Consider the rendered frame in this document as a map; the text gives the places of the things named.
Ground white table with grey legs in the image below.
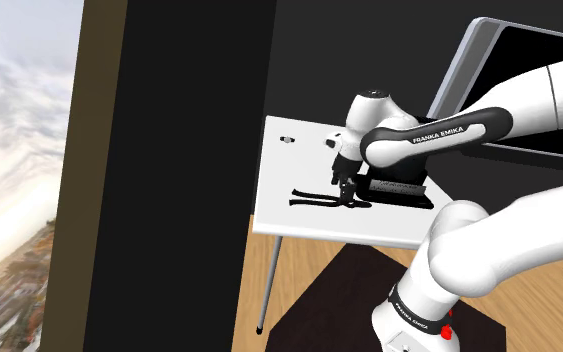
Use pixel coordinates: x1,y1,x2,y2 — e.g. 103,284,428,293
252,115,456,337

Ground grey framed black screen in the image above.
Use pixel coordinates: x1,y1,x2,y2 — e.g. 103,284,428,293
427,16,563,163

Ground black box with grey label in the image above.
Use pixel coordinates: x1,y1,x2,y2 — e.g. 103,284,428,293
353,163,436,211

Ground dark robot stand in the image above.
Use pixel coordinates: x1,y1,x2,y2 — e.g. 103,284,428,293
265,243,507,352

